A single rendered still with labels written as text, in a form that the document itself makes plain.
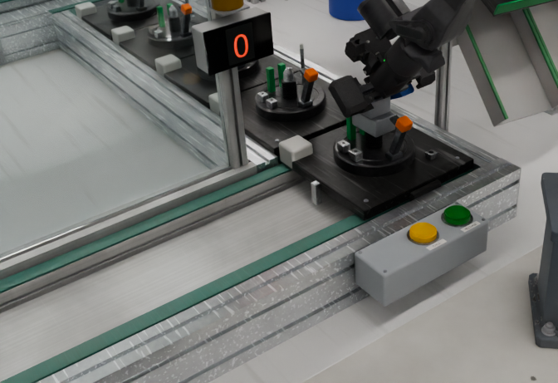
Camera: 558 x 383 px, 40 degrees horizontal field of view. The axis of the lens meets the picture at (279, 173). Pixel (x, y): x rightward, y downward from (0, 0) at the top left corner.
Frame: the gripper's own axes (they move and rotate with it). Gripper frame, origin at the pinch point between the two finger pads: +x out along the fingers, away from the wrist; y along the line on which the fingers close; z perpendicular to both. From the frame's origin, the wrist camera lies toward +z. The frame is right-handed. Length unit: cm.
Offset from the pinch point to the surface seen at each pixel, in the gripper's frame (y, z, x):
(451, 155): -9.7, -14.5, 2.1
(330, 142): 3.1, -1.4, 13.5
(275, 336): 33.7, -27.2, 2.6
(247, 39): 17.7, 14.9, -4.1
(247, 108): 7.2, 14.8, 27.8
